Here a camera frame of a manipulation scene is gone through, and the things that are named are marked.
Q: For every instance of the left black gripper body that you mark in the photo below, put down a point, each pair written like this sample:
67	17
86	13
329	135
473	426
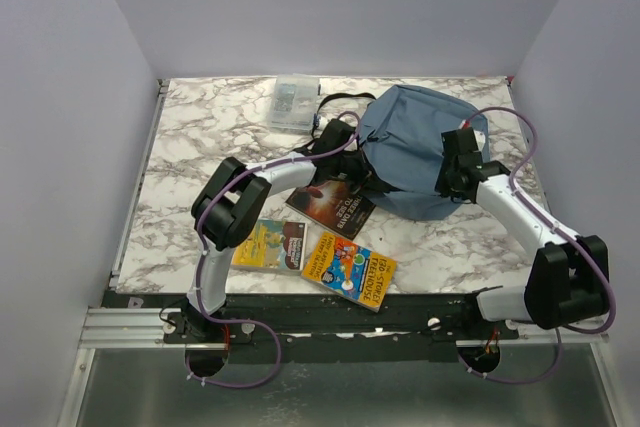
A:
352	169

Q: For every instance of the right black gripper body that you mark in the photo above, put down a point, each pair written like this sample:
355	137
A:
445	183

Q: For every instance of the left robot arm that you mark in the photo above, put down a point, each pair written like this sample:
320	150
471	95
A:
229	205

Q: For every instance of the clear plastic storage box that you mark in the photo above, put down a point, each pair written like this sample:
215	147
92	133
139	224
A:
294	104

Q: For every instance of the blue student backpack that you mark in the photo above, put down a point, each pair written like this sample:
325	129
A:
401	138

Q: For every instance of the yellow blue paperback book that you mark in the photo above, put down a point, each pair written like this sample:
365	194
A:
273	245

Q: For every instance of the aluminium frame rail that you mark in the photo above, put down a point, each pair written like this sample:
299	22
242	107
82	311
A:
120	328

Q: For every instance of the dark Three Days book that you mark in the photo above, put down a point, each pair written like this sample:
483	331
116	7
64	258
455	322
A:
333	206

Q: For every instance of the yellow Treehouse book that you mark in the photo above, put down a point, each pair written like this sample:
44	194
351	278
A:
351	271

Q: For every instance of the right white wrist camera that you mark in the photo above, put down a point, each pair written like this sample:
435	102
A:
480	130

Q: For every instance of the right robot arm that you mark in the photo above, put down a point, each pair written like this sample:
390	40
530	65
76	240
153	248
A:
569	278

